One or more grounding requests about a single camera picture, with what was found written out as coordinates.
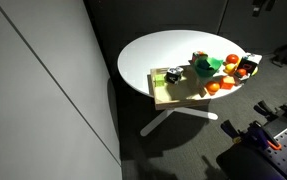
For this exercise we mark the orange block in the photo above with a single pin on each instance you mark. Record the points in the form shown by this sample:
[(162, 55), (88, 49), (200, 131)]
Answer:
[(227, 82)]

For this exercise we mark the black robot cart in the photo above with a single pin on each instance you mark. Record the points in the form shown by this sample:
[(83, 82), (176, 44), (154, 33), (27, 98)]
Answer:
[(239, 163)]

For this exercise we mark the white table pedestal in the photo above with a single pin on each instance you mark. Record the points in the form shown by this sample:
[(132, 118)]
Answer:
[(156, 123)]

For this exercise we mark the black white patterned plush cube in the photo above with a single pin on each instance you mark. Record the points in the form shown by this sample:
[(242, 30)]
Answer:
[(248, 63)]

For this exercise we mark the small black grey cube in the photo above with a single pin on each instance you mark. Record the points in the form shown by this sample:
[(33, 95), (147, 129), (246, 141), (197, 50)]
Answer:
[(243, 79)]

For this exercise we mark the orange fruit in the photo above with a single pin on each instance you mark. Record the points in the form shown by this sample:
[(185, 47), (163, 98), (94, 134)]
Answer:
[(212, 87)]

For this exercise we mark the black bag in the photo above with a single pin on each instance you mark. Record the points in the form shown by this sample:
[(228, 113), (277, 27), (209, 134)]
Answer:
[(286, 53)]

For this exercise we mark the wooden tray box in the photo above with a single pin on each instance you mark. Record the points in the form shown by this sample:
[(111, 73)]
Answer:
[(179, 95)]

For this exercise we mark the green plastic bowl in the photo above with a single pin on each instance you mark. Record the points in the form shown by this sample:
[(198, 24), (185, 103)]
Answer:
[(204, 70)]

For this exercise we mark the red tomato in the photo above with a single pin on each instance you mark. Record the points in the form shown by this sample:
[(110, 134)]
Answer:
[(232, 58)]

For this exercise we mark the small red ball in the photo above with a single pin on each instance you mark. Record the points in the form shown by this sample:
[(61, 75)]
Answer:
[(241, 72)]

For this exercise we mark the black white checkered plush cube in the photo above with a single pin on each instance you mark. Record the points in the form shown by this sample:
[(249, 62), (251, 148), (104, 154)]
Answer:
[(173, 76)]

